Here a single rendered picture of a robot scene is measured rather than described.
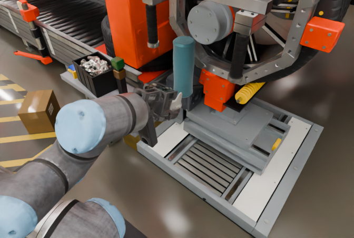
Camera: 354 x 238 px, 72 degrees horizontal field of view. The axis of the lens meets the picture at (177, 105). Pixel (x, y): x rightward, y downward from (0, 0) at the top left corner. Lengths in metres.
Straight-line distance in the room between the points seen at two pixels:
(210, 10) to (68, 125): 0.54
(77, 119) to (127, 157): 1.07
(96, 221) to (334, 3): 0.91
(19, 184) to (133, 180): 0.98
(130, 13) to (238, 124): 0.78
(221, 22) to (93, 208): 0.65
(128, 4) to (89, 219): 0.79
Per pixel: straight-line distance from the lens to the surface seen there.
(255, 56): 1.08
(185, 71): 1.01
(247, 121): 1.41
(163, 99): 0.60
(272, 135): 1.49
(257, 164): 1.31
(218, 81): 1.08
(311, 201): 1.49
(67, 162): 0.52
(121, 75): 1.07
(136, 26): 1.14
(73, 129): 0.46
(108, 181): 1.43
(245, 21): 0.67
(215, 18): 0.80
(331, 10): 0.92
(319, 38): 0.86
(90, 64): 1.24
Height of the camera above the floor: 1.18
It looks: 41 degrees down
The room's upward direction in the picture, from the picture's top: straight up
